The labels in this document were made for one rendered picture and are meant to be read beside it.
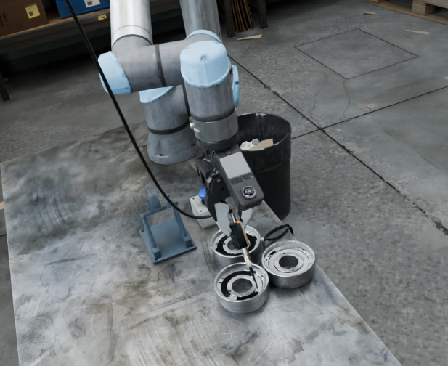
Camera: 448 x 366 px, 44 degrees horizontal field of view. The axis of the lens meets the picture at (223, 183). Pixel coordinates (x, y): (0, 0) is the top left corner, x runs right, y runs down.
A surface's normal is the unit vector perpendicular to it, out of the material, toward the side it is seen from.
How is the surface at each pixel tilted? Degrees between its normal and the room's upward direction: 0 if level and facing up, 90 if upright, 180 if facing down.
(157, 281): 0
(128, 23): 23
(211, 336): 0
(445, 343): 0
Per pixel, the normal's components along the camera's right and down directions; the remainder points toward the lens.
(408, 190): -0.14, -0.82
